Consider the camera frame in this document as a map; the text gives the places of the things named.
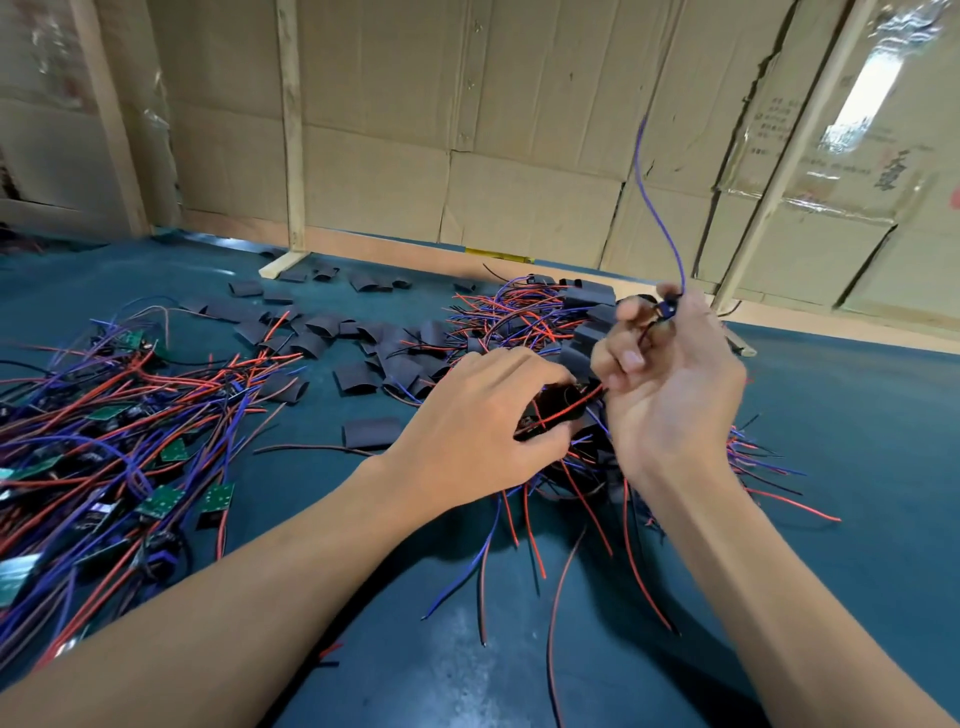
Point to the black heat-shrink sleeve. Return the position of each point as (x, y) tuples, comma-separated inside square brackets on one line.
[(552, 405)]

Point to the person's left hand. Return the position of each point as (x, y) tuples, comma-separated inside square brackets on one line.
[(465, 435)]

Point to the wooden ledge board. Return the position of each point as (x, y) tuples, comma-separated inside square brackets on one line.
[(870, 323)]

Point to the pile of sleeved wired boards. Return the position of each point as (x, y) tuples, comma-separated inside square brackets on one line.
[(593, 318)]

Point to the person's right forearm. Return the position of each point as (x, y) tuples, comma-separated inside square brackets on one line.
[(810, 630)]

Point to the yellow strip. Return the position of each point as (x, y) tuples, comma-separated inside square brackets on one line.
[(498, 255)]

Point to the pile of black sleeve pieces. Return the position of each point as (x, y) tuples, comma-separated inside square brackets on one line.
[(372, 432)]

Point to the clear plastic sheet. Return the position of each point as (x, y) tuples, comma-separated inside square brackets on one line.
[(863, 90)]

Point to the thin wooden post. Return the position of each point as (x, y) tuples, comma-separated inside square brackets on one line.
[(291, 120)]

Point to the person's left forearm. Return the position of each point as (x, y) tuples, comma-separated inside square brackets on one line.
[(195, 645)]

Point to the wide wooden post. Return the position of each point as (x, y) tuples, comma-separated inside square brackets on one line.
[(108, 120)]

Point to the pale slanted wooden post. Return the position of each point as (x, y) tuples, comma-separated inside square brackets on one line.
[(795, 135)]

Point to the person's right hand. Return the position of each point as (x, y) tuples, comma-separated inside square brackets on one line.
[(683, 390)]

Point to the pile of unsleeved wired boards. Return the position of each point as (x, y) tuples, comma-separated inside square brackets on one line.
[(105, 435)]

